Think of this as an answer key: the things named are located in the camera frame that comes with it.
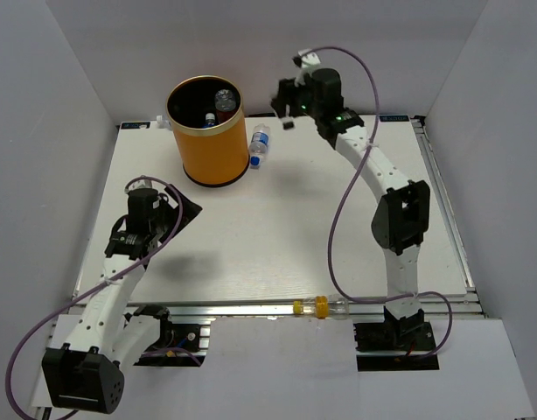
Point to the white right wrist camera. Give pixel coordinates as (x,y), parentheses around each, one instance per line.
(307,61)

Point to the red label plastic bottle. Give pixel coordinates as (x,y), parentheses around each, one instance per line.
(225,104)

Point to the yellow cap clear bottle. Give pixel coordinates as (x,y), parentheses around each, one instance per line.
(322,307)

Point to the blue label plastic bottle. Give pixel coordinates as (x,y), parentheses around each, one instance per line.
(258,148)

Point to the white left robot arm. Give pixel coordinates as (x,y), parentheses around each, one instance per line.
(86,373)

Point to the orange cylindrical bin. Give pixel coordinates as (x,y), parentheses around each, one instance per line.
(214,156)

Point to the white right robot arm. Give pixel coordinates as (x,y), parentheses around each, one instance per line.
(401,218)

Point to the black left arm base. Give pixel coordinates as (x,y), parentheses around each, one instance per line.
(180,345)

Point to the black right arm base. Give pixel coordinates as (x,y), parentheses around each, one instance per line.
(378,350)

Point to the clear blue-cap plastic bottle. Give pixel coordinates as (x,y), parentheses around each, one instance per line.
(210,120)

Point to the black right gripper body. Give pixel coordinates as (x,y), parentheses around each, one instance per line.
(300,98)

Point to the black label plastic bottle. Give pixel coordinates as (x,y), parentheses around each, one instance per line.
(287,122)

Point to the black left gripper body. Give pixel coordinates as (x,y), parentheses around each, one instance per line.
(163,224)

